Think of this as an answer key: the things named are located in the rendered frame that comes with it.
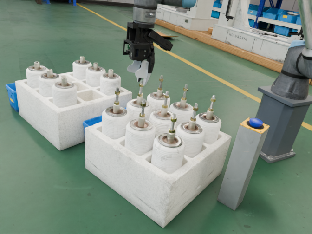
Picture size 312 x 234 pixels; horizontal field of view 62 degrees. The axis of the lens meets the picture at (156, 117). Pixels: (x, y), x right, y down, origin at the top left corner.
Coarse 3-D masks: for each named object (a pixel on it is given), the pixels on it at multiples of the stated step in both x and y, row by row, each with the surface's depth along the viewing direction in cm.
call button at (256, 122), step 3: (249, 120) 80; (252, 120) 79; (255, 120) 79; (258, 120) 79; (252, 123) 78; (255, 123) 78; (258, 123) 78; (261, 123) 78; (255, 126) 78; (258, 126) 78
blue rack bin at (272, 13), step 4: (272, 8) 597; (276, 8) 603; (264, 12) 585; (268, 12) 596; (272, 12) 601; (276, 12) 607; (280, 12) 602; (264, 16) 588; (268, 16) 578; (272, 16) 570; (276, 16) 565
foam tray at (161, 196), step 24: (96, 144) 90; (120, 144) 86; (216, 144) 93; (96, 168) 95; (120, 168) 85; (144, 168) 77; (192, 168) 80; (216, 168) 100; (120, 192) 89; (144, 192) 81; (168, 192) 74; (192, 192) 88; (168, 216) 79
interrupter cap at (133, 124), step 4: (132, 120) 86; (136, 120) 86; (132, 124) 83; (136, 124) 84; (148, 124) 85; (152, 124) 85; (132, 128) 82; (136, 128) 82; (140, 128) 82; (144, 128) 82; (148, 128) 83
